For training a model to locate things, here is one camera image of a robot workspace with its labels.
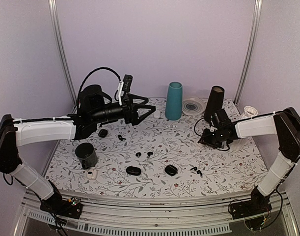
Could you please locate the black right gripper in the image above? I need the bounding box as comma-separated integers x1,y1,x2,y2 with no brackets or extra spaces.
200,128,225,148

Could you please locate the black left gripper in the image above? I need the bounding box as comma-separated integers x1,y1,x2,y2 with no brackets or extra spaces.
91,93,156,125

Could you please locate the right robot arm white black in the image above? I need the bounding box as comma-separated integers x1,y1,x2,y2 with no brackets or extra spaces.
198,107,300,214

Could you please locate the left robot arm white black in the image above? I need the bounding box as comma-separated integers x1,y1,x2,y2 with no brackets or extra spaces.
0,85,156,213

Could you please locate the white earbud case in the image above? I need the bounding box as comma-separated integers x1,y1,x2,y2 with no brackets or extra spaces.
154,111,161,119
86,169,98,180

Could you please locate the small black earbud case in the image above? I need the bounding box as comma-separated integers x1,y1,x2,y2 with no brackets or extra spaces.
98,129,108,138

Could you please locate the black oval earbud case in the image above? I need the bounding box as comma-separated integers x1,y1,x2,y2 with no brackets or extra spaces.
126,166,141,176

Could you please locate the white earbud case front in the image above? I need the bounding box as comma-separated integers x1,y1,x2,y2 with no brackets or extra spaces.
86,169,98,180

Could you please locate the dark brown tall cup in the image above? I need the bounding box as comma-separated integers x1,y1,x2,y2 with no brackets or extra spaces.
204,86,225,123

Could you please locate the teal tall cup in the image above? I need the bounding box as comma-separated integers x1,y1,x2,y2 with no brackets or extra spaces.
165,82,183,120

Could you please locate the white ribbed vase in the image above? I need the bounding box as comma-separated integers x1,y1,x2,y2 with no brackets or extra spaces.
232,105,259,151

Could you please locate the black earbud pair back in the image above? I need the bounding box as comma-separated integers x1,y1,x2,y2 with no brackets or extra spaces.
118,135,126,141

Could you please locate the spiral pattern ceramic bowl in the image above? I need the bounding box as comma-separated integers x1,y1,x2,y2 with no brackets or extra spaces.
182,97,206,116

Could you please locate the dark grey mug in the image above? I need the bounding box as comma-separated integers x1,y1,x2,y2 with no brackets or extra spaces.
75,143,98,170

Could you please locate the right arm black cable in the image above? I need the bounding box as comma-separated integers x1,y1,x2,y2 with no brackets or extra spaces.
193,117,231,151

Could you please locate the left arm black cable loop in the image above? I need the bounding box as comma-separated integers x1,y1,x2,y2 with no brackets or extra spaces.
77,67,123,99

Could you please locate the front aluminium rail base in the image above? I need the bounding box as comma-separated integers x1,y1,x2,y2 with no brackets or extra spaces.
14,191,300,236

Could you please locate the right aluminium frame post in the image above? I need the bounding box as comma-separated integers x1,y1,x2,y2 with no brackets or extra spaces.
233,0,263,106

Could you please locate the aluminium frame post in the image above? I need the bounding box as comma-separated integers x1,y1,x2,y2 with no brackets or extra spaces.
48,0,77,105
233,0,263,106

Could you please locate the left aluminium frame post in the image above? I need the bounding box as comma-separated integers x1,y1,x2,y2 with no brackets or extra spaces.
48,0,77,105

